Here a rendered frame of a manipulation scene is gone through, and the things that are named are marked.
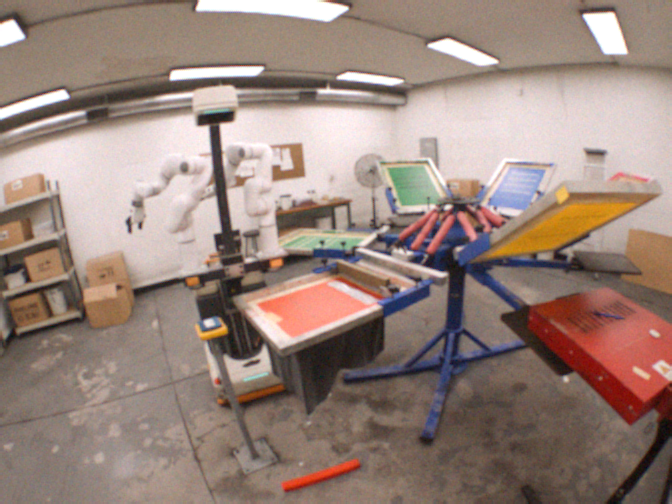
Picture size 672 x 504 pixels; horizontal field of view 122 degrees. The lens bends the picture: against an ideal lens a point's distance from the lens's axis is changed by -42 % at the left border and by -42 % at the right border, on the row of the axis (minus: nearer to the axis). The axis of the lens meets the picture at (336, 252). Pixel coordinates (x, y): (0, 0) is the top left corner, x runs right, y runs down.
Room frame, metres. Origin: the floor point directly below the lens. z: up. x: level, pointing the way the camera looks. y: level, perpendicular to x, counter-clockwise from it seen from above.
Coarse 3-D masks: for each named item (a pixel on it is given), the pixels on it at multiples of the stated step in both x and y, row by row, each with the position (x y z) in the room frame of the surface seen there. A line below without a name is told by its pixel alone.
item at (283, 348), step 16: (384, 272) 1.62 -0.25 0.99; (272, 288) 1.52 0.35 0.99; (288, 288) 1.57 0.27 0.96; (240, 304) 1.35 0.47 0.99; (256, 320) 1.18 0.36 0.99; (352, 320) 1.12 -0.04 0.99; (368, 320) 1.17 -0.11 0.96; (272, 336) 1.04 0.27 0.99; (304, 336) 1.03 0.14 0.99; (320, 336) 1.04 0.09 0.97; (288, 352) 0.97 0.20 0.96
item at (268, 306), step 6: (324, 282) 1.63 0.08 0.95; (342, 282) 1.61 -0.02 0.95; (348, 282) 1.60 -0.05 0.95; (306, 288) 1.57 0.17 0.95; (312, 288) 1.56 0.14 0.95; (318, 288) 1.56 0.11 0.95; (288, 294) 1.51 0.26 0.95; (294, 294) 1.50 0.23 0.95; (300, 294) 1.50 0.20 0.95; (270, 300) 1.45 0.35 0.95; (276, 300) 1.44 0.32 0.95; (258, 306) 1.39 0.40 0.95; (264, 306) 1.38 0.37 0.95; (270, 306) 1.38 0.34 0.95; (276, 306) 1.37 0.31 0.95; (276, 312) 1.31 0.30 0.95; (282, 312) 1.31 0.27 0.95
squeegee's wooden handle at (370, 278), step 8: (336, 264) 1.68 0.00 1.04; (344, 264) 1.62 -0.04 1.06; (352, 264) 1.59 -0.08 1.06; (344, 272) 1.62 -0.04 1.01; (352, 272) 1.56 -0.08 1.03; (360, 272) 1.50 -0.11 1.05; (368, 272) 1.45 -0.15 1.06; (360, 280) 1.50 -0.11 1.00; (368, 280) 1.45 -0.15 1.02; (376, 280) 1.40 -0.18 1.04; (384, 280) 1.35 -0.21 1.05; (376, 288) 1.40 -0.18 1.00
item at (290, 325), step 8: (360, 288) 1.51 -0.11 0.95; (376, 296) 1.40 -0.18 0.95; (376, 304) 1.31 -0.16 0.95; (344, 312) 1.26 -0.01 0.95; (352, 312) 1.25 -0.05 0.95; (288, 320) 1.23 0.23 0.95; (296, 320) 1.22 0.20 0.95; (320, 320) 1.21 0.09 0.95; (328, 320) 1.20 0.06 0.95; (336, 320) 1.19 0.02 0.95; (280, 328) 1.16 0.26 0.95; (288, 328) 1.15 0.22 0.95; (296, 328) 1.15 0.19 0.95; (304, 328) 1.15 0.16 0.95; (312, 328) 1.14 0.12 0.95; (296, 336) 1.09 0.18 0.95
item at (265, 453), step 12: (204, 336) 1.13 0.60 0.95; (216, 336) 1.15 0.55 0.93; (216, 348) 1.19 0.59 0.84; (216, 360) 1.18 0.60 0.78; (228, 372) 1.20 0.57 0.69; (228, 384) 1.19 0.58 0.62; (228, 396) 1.18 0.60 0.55; (240, 408) 1.20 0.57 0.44; (240, 420) 1.19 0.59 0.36; (252, 444) 1.19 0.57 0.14; (264, 444) 1.30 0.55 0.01; (240, 456) 1.19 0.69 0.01; (252, 456) 1.18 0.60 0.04; (264, 456) 1.20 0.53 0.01; (252, 468) 1.10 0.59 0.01
